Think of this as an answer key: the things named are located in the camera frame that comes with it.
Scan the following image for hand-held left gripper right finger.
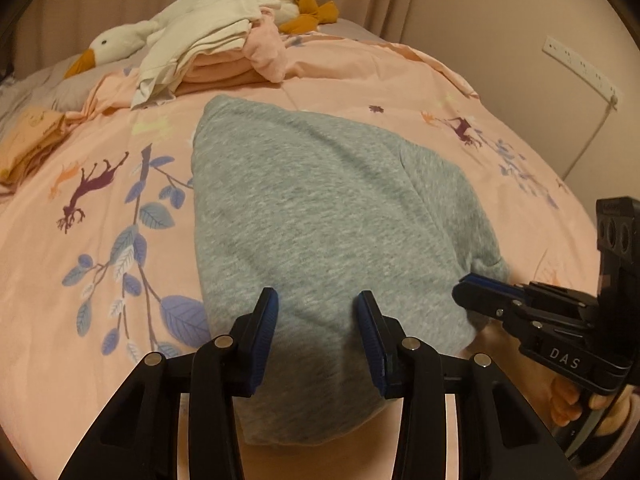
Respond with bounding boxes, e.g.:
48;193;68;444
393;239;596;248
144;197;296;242
353;290;568;480

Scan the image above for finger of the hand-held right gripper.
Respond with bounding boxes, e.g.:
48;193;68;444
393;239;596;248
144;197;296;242
464;273;532;299
452;283;517;322

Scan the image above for white goose plush toy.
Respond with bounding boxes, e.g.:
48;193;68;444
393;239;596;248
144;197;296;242
64;0;341;79

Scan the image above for pink printed duvet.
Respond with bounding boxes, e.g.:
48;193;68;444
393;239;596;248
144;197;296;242
0;27;607;480

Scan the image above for folded peach printed clothes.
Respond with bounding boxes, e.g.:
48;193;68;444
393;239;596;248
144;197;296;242
0;107;69;187

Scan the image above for person's right hand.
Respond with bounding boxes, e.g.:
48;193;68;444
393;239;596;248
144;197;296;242
549;374;640;438

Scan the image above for grey printed sweatshirt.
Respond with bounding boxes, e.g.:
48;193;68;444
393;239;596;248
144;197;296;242
191;95;511;447

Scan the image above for pink crumpled garment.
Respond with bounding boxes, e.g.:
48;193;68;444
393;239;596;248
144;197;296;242
241;7;289;84

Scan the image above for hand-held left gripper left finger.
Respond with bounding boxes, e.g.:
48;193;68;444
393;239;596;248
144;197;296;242
57;287;280;480

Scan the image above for white power strip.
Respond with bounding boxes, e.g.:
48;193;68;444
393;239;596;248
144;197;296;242
544;35;622;105

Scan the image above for folded salmon pink clothes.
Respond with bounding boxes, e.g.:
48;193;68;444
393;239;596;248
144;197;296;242
174;54;267;97

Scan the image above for white power cable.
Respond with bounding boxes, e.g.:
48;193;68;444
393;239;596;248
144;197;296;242
561;96;620;182

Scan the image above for stack of folded clothes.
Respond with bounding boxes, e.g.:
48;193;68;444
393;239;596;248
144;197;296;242
131;0;264;110

